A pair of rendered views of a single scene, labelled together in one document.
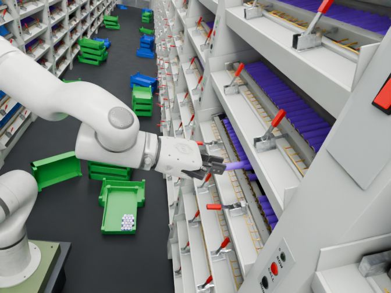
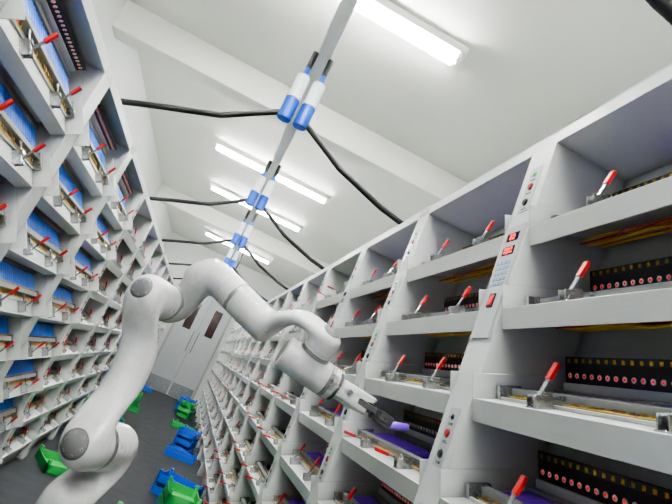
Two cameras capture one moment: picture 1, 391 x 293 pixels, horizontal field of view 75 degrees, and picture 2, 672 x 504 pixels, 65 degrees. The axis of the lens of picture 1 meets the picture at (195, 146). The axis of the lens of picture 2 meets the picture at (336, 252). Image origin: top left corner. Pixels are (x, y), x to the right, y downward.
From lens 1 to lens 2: 99 cm
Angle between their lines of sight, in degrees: 50
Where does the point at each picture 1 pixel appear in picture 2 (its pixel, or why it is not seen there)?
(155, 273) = not seen: outside the picture
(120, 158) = (314, 370)
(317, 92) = (464, 325)
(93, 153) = (297, 359)
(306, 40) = (456, 309)
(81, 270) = not seen: outside the picture
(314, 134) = not seen: hidden behind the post
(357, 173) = (484, 334)
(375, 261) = (502, 385)
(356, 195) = (485, 344)
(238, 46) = (394, 358)
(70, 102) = (299, 313)
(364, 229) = (493, 364)
